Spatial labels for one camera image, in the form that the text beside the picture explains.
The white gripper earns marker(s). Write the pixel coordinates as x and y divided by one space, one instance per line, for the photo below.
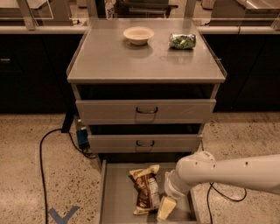
170 185

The brown chip bag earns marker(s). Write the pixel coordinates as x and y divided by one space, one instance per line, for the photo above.
148 198

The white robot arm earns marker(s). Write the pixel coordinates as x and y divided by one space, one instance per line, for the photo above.
255 173

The grey bottom drawer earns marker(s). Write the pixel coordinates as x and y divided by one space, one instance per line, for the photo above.
118 199

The grey drawer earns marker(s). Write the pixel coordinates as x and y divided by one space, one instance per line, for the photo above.
124 111
118 199
127 143

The grey middle drawer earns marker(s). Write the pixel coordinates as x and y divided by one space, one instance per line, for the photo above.
127 143

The grey drawer cabinet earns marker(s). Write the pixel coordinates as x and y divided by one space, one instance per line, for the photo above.
108 67

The grey top drawer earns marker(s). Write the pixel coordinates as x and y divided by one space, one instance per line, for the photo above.
124 111

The green snack bag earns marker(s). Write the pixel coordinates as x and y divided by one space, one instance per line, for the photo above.
182 41

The blue power box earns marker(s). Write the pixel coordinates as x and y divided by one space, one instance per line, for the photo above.
82 138

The white paper bowl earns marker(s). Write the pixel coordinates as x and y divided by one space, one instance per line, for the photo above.
138 35

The white bottle in background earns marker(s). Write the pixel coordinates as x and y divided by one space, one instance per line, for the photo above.
109 9

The black middle drawer handle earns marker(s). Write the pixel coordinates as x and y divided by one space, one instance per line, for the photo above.
145 144

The black drawer handle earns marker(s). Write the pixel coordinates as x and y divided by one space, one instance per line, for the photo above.
152 111
145 144

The black top drawer handle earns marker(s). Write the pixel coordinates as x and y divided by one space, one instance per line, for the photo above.
152 111

